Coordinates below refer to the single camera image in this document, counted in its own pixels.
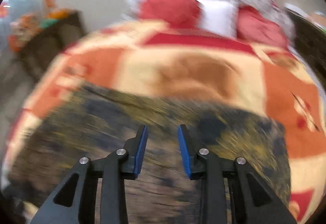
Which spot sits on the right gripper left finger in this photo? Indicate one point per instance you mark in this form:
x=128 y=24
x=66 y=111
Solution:
x=92 y=184

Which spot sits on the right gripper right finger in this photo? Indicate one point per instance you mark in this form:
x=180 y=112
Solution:
x=231 y=190

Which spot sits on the dark floral patterned garment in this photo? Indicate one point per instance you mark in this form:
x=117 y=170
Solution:
x=94 y=122

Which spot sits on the orange red love blanket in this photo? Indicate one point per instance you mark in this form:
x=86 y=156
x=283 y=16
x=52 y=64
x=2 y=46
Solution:
x=154 y=60

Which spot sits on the dark wooden side table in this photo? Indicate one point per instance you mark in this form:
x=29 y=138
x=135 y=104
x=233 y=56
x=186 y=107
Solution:
x=38 y=53

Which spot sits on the right red heart pillow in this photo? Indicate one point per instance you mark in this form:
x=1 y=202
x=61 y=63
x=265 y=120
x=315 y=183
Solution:
x=253 y=27

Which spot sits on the red heart pillow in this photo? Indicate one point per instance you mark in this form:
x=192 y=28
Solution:
x=178 y=13
x=253 y=27

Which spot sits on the dark carved wooden cabinet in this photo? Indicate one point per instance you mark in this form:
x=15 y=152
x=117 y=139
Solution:
x=310 y=44

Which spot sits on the white square pillow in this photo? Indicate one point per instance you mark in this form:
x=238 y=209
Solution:
x=219 y=17

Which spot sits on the left red heart pillow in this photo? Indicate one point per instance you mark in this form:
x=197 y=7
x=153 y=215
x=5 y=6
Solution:
x=178 y=13

